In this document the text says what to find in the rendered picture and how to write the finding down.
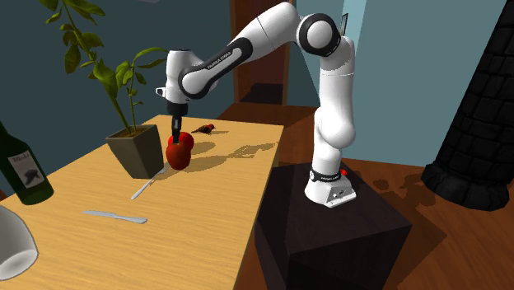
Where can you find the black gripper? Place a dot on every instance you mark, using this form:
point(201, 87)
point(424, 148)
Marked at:
point(177, 108)

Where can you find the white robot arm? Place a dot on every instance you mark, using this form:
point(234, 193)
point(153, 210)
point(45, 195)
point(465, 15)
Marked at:
point(336, 100)

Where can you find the bright red round fruit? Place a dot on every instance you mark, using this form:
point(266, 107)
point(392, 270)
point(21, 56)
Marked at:
point(187, 140)

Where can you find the red and black bird figure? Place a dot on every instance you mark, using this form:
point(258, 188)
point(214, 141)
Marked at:
point(205, 129)

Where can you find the dark red round fruit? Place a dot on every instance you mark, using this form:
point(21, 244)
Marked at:
point(178, 157)

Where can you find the green plant in grey pot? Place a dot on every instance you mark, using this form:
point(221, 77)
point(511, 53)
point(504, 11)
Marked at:
point(134, 152)

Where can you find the silver fork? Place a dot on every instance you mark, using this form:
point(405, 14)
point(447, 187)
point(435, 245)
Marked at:
point(145, 186)

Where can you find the light wooden table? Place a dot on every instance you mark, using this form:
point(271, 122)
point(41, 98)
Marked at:
point(192, 225)

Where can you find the brown wooden door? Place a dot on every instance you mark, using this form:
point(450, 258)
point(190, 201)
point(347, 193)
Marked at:
point(263, 68)

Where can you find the silver knife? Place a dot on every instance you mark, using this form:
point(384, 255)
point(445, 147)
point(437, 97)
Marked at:
point(116, 217)

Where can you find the dark green labelled bottle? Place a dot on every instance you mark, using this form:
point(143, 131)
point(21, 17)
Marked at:
point(24, 176)

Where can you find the dark robot stand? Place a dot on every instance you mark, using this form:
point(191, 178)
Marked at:
point(333, 237)

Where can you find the white bowl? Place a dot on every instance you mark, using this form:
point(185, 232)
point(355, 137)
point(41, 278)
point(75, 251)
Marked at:
point(14, 245)

